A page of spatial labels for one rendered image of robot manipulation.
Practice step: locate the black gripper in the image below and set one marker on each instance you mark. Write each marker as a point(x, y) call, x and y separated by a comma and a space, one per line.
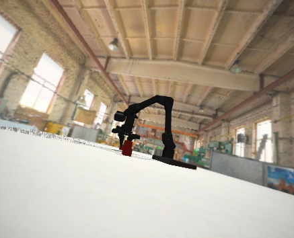
point(127, 130)

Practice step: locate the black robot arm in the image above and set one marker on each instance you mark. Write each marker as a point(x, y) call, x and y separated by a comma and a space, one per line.
point(130, 114)

